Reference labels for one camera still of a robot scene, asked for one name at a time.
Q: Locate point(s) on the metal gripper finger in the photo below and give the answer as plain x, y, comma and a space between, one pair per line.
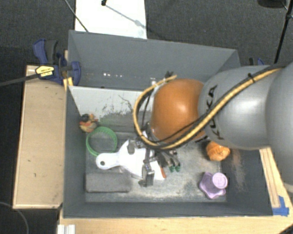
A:
132, 146
148, 178

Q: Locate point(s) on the white paddle-shaped board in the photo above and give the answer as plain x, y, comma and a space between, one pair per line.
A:
129, 162

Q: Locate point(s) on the dark grey sponge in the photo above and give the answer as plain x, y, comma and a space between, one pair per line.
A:
107, 183

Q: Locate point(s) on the orange plastic toy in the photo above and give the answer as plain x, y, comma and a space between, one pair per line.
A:
217, 151

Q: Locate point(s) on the orange and black toy animal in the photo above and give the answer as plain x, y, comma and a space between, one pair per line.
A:
87, 124

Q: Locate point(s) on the purple plastic toy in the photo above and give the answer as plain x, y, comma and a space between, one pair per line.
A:
212, 185

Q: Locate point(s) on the grey metal bin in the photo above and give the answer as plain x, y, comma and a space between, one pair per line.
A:
130, 61

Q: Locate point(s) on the pale wood board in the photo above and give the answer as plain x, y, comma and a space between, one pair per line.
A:
42, 144

